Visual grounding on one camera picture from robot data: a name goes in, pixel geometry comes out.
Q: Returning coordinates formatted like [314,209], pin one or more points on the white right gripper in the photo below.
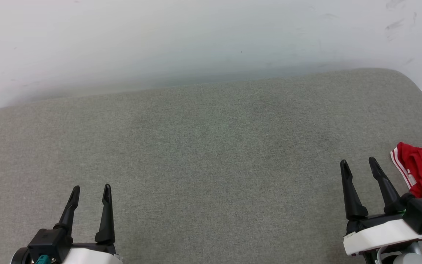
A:
[379,234]

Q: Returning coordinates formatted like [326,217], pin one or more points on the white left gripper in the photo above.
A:
[93,256]

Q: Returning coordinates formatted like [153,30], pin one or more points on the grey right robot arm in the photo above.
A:
[405,256]

